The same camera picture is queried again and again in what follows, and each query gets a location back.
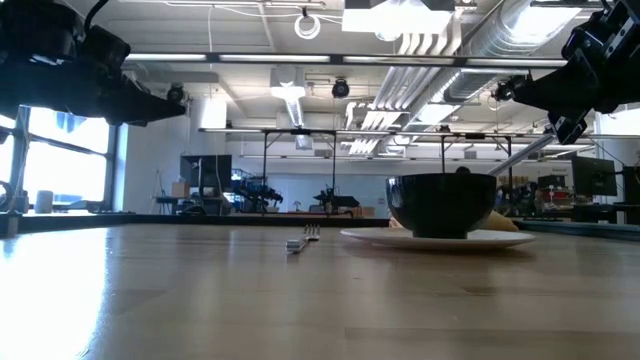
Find overhead light bar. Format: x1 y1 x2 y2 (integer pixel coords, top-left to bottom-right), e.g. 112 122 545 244
124 51 569 70

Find folded yellow cloth napkin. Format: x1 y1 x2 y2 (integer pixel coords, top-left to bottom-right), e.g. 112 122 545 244
387 209 520 233

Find white ceiling light panel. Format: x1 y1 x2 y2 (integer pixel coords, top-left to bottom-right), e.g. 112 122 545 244
342 0 455 35

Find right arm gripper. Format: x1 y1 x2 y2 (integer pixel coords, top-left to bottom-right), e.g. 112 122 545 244
513 0 640 145

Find silver spoon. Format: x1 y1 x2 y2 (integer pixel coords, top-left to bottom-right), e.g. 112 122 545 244
486 132 557 177

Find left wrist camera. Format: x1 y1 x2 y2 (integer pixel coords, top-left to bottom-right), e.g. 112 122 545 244
82 24 132 71

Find white coiled cable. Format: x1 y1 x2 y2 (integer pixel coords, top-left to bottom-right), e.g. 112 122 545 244
293 12 322 41

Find black left wrist camera cable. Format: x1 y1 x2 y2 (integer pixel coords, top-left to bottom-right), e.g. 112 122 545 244
82 0 110 31

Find silver fork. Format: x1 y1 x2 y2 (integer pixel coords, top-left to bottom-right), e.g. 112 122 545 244
285 224 321 254

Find silver spiral ventilation duct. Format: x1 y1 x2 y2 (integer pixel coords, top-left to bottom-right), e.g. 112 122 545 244
442 0 571 104

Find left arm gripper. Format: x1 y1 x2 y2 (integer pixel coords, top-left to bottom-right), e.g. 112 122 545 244
14 54 187 127

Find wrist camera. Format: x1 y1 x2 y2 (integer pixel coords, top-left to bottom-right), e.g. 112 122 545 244
560 25 602 65
82 24 132 71

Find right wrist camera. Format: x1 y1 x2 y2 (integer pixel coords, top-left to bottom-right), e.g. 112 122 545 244
560 25 602 65

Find white ceiling slat panels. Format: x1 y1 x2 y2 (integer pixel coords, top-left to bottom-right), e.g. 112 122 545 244
347 32 466 156

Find red and black bowl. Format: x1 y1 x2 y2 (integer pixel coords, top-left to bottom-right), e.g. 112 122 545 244
385 172 498 240

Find white speckled plate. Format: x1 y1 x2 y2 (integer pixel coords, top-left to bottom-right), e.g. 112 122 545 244
340 227 536 251

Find white cylinder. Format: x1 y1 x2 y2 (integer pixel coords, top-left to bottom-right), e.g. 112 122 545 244
34 189 54 215

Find black overhead camera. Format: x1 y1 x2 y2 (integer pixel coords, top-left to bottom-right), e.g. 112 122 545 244
490 72 532 103

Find black computer monitor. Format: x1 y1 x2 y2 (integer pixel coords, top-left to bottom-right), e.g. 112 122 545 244
571 155 619 198
179 154 234 190
621 166 640 205

